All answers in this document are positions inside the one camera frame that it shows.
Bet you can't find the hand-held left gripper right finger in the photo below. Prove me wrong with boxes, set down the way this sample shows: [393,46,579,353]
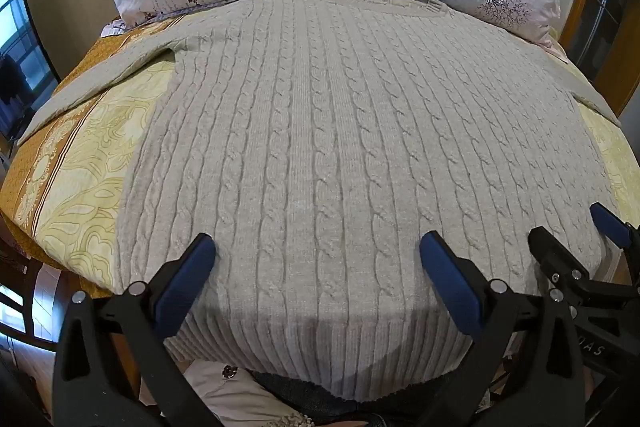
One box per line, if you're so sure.
[419,231,589,427]

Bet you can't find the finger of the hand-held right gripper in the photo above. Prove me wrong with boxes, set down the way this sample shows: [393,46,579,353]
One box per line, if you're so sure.
[589,202,640,260]
[528,227,598,303]

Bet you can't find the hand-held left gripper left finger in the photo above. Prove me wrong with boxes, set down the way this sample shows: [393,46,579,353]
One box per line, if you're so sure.
[52,233,217,427]

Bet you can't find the cream cable knit sweater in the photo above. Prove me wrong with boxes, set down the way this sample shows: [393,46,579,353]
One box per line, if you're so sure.
[17,0,622,404]

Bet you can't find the person's pink garment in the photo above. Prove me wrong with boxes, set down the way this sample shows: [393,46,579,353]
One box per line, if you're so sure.
[181,358,313,427]

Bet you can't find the yellow patterned bed sheet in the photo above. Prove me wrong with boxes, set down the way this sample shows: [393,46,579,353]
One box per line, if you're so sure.
[0,14,635,300]

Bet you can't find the person's dark pants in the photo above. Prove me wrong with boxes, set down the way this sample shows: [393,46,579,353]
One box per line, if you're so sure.
[249,369,451,427]

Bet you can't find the window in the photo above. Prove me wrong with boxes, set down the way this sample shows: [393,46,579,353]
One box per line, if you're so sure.
[0,0,57,150]

